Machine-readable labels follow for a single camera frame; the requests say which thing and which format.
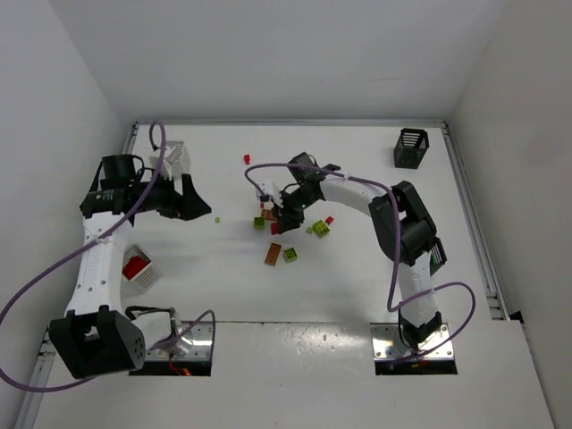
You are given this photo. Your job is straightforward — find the white slotted container far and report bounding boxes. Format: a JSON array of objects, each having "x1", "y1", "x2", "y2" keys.
[{"x1": 164, "y1": 141, "x2": 191, "y2": 176}]

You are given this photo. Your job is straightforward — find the black slotted container near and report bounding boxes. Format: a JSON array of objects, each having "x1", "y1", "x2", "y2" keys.
[{"x1": 429, "y1": 237, "x2": 447, "y2": 275}]

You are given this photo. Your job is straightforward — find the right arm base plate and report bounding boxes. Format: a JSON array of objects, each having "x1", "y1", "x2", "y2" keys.
[{"x1": 370, "y1": 324, "x2": 455, "y2": 362}]

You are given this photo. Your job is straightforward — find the white slotted container near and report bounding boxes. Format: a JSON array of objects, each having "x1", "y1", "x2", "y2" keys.
[{"x1": 122, "y1": 244, "x2": 164, "y2": 294}]

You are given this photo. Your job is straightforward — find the lime lego brick right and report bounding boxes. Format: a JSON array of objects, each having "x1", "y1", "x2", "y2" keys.
[{"x1": 312, "y1": 220, "x2": 330, "y2": 238}]

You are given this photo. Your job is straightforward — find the black slotted container far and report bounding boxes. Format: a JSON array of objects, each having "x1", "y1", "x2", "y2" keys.
[{"x1": 393, "y1": 128, "x2": 430, "y2": 170}]

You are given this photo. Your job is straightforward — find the lime square lego brick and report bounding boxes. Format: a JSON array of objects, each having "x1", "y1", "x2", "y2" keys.
[{"x1": 283, "y1": 248, "x2": 298, "y2": 263}]

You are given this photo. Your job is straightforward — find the lime lego brick left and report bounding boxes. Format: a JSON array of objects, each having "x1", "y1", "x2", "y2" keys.
[{"x1": 253, "y1": 216, "x2": 265, "y2": 230}]

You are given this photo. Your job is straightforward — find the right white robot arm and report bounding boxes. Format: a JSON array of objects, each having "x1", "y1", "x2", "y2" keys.
[{"x1": 271, "y1": 152, "x2": 446, "y2": 350}]

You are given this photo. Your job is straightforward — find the orange lego brick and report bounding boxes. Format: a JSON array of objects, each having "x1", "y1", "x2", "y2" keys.
[
  {"x1": 261, "y1": 209, "x2": 277, "y2": 222},
  {"x1": 265, "y1": 242, "x2": 282, "y2": 266}
]

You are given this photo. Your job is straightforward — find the white front platform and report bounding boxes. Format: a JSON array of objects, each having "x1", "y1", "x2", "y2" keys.
[{"x1": 33, "y1": 322, "x2": 552, "y2": 428}]

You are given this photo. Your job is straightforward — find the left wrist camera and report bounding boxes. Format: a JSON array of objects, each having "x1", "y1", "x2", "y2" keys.
[{"x1": 160, "y1": 141, "x2": 190, "y2": 180}]

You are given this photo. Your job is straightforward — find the white slotted container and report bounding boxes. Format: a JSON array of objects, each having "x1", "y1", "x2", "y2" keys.
[
  {"x1": 122, "y1": 244, "x2": 164, "y2": 294},
  {"x1": 164, "y1": 141, "x2": 191, "y2": 176}
]

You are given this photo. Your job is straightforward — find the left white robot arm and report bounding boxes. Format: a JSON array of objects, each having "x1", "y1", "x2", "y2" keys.
[{"x1": 48, "y1": 155, "x2": 212, "y2": 380}]

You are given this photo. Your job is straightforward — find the black slotted container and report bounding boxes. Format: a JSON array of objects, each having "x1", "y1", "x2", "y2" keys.
[
  {"x1": 393, "y1": 128, "x2": 430, "y2": 170},
  {"x1": 429, "y1": 237, "x2": 447, "y2": 275}
]

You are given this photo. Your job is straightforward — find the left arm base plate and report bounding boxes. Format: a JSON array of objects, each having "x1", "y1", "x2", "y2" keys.
[{"x1": 145, "y1": 320, "x2": 214, "y2": 362}]

